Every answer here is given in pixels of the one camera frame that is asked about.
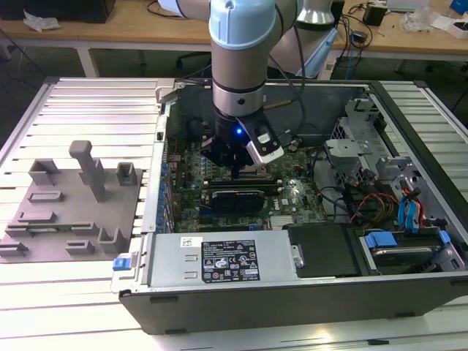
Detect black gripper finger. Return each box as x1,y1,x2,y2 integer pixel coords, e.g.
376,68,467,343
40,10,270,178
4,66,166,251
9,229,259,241
200,135,241,180
235,143,261,177

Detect silver socket cover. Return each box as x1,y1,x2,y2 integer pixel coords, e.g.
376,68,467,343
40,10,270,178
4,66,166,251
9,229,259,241
239,162,270,180

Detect CPU socket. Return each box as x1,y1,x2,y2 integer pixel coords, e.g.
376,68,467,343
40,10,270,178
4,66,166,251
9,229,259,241
225,160,270,181

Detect black RAM slot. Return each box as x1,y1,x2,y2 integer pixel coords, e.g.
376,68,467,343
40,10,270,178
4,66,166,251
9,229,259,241
204,177,281,183
206,184,282,191
207,188,283,195
205,181,282,186

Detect green motherboard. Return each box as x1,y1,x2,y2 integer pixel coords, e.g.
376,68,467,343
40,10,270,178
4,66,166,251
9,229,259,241
162,137,328,233

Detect black graphics card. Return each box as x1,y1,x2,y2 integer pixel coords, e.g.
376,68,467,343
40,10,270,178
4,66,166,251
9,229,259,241
210,187,267,214

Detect silver finned chipset heatsink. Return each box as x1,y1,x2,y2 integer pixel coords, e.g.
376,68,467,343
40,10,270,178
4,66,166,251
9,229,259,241
269,214,298,230

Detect silver drive cage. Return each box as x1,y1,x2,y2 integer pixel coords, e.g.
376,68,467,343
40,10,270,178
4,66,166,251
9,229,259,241
324,97,388,191

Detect silver power supply unit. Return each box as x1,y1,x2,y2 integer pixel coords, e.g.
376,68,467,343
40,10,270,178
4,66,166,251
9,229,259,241
147,232,298,287

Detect wooden desk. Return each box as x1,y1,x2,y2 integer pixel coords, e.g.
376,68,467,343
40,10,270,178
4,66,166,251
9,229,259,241
0,0,468,80

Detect open black PC case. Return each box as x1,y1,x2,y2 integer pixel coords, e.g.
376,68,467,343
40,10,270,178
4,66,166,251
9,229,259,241
110,78,468,336

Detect tall black box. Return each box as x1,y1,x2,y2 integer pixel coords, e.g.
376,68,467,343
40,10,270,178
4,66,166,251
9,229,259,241
323,0,346,42

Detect grey parts rack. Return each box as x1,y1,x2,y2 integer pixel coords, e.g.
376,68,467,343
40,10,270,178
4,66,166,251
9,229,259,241
0,140,146,265

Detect green RAM stick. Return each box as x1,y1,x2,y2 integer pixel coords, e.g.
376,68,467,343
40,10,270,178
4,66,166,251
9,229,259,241
27,222,92,233

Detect hard disk in blue carrier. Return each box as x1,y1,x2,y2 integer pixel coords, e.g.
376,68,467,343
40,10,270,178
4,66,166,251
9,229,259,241
360,229,453,276

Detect small black adapter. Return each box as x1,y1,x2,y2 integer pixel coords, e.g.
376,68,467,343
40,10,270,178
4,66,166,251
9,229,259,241
363,4,388,27

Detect wide black box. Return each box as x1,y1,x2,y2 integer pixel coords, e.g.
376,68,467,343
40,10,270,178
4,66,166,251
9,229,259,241
0,0,117,23

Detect crumpled white paper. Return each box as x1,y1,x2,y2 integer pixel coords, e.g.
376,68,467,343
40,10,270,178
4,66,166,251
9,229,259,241
23,9,61,31

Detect clear plastic bags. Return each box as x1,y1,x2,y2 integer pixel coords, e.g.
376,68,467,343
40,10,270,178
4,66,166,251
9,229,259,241
398,5,453,34

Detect white cardboard box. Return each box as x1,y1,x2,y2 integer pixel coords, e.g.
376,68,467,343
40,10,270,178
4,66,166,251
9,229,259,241
448,18,468,39

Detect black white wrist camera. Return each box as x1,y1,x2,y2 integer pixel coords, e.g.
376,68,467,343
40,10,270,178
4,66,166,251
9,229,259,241
235,116,285,165

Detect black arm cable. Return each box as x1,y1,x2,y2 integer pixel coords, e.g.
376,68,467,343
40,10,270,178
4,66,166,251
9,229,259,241
266,25,312,140

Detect blue network cable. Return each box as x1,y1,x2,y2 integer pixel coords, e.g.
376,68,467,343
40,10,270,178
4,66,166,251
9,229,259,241
344,34,358,80

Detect red yellow black wire bundle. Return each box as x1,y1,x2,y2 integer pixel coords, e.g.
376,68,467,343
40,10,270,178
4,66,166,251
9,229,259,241
350,192,399,224

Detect blue flat wire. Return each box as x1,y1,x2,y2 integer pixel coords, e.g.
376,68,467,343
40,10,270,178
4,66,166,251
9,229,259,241
407,186,423,234
397,195,411,234

